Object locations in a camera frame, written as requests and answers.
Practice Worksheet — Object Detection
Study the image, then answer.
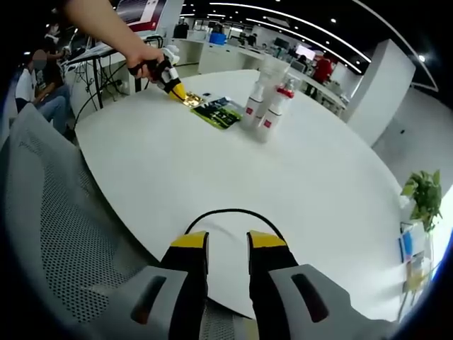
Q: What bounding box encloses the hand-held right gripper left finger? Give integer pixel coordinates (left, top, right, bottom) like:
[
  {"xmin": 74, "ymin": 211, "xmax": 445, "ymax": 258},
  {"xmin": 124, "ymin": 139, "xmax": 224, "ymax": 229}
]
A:
[{"xmin": 70, "ymin": 229, "xmax": 210, "ymax": 340}]

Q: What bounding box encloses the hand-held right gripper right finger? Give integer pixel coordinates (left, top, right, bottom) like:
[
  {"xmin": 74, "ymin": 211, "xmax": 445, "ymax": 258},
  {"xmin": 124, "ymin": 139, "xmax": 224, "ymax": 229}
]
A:
[{"xmin": 246, "ymin": 229, "xmax": 394, "ymax": 340}]

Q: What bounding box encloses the gold foil sachet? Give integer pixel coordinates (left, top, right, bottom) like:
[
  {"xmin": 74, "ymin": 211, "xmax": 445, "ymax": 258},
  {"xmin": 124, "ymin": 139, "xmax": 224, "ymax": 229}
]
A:
[{"xmin": 179, "ymin": 90, "xmax": 205, "ymax": 110}]

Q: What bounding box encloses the clear sachet blue label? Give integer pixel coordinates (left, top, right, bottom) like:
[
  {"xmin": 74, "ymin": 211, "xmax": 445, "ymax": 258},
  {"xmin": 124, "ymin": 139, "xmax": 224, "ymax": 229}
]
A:
[{"xmin": 208, "ymin": 95, "xmax": 235, "ymax": 108}]

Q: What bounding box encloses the green black sachet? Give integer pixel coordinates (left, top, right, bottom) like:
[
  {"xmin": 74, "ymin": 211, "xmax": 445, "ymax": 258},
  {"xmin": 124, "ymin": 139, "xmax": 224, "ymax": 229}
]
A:
[{"xmin": 190, "ymin": 100, "xmax": 244, "ymax": 131}]

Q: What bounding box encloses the white skincare bottle clear cap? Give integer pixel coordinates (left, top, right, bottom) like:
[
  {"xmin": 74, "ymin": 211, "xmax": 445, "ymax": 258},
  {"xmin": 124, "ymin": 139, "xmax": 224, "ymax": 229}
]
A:
[
  {"xmin": 240, "ymin": 72, "xmax": 267, "ymax": 131},
  {"xmin": 259, "ymin": 95, "xmax": 284, "ymax": 143}
]

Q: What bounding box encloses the white skincare tube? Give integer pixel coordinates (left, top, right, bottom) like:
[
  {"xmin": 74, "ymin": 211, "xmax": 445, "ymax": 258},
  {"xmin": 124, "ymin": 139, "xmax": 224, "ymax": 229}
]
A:
[{"xmin": 260, "ymin": 55, "xmax": 289, "ymax": 120}]

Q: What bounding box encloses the person's left hand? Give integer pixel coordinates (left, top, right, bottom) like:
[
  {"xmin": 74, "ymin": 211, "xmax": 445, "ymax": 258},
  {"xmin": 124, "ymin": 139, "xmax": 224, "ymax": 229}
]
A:
[{"xmin": 126, "ymin": 47, "xmax": 167, "ymax": 81}]

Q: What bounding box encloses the long white counter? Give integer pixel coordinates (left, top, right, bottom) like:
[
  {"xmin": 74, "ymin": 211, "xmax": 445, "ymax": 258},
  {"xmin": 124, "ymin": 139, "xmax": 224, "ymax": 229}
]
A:
[{"xmin": 173, "ymin": 35, "xmax": 350, "ymax": 116}]

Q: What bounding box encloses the red screen monitor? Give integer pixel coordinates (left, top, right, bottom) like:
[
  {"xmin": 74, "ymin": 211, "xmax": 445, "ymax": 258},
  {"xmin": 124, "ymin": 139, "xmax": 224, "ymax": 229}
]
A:
[{"xmin": 115, "ymin": 0, "xmax": 168, "ymax": 30}]

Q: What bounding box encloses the grey mesh office chair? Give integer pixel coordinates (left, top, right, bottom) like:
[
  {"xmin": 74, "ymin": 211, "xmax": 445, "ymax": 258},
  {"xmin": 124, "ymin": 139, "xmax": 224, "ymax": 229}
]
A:
[{"xmin": 0, "ymin": 103, "xmax": 171, "ymax": 340}]

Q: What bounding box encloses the blue tissue box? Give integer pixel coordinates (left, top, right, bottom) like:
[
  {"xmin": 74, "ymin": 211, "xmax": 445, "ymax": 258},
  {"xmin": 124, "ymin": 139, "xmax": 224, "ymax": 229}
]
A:
[{"xmin": 398, "ymin": 229, "xmax": 418, "ymax": 264}]

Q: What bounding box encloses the yellow drink cup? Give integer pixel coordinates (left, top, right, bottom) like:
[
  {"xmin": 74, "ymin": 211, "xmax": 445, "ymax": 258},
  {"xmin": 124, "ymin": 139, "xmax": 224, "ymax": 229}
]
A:
[{"xmin": 406, "ymin": 253, "xmax": 435, "ymax": 297}]

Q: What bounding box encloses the potted green plant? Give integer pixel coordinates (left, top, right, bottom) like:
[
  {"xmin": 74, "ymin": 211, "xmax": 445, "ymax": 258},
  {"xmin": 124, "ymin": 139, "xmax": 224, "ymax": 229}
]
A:
[{"xmin": 401, "ymin": 169, "xmax": 443, "ymax": 233}]

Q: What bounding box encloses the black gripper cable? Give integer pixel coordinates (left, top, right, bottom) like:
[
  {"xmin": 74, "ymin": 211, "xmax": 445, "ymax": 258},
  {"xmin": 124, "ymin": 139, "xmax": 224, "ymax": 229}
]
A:
[{"xmin": 185, "ymin": 208, "xmax": 288, "ymax": 246}]

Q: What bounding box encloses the black frame monitor desk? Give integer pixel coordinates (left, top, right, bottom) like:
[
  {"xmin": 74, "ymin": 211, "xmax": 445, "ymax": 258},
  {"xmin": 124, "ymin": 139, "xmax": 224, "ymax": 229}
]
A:
[{"xmin": 65, "ymin": 33, "xmax": 166, "ymax": 113}]

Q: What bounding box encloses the wall television screen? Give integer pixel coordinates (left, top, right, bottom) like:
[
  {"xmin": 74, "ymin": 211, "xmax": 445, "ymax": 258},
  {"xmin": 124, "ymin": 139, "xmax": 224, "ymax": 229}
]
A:
[{"xmin": 296, "ymin": 44, "xmax": 316, "ymax": 61}]

